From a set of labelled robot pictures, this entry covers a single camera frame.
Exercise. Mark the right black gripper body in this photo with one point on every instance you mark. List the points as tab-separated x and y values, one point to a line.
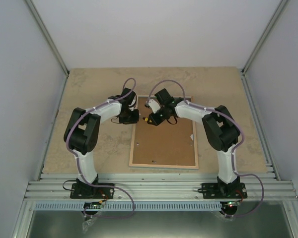
161	119

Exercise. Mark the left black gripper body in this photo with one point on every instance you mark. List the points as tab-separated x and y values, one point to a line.
128	118

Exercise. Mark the teal wooden picture frame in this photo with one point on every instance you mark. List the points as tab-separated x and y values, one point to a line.
170	145

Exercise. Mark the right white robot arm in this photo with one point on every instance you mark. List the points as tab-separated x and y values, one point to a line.
222	134

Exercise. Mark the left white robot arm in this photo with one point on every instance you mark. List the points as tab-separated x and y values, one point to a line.
82	131

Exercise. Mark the right controller board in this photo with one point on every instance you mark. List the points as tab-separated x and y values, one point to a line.
231	204

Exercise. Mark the controller board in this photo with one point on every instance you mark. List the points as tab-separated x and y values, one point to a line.
231	204
94	205

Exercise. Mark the left controller board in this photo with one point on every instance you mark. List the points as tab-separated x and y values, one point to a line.
94	205

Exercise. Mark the clear plastic bag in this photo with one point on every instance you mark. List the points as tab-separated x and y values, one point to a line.
89	221

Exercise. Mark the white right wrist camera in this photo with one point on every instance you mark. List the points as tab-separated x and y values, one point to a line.
153	105

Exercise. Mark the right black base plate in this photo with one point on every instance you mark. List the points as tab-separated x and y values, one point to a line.
223	191

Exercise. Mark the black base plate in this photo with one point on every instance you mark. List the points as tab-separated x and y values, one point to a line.
223	191
84	191

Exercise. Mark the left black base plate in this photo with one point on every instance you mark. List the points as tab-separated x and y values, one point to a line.
84	191

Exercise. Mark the aluminium rail base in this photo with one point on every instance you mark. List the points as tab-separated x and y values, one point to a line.
161	186

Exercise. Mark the aluminium corner post left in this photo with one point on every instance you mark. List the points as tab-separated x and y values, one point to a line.
46	35

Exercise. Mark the aluminium corner post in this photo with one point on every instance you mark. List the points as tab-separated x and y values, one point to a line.
282	5
46	35

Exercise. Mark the grey slotted cable duct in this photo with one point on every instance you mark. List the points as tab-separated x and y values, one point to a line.
127	206

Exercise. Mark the aluminium corner post right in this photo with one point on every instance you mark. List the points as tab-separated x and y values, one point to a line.
282	5

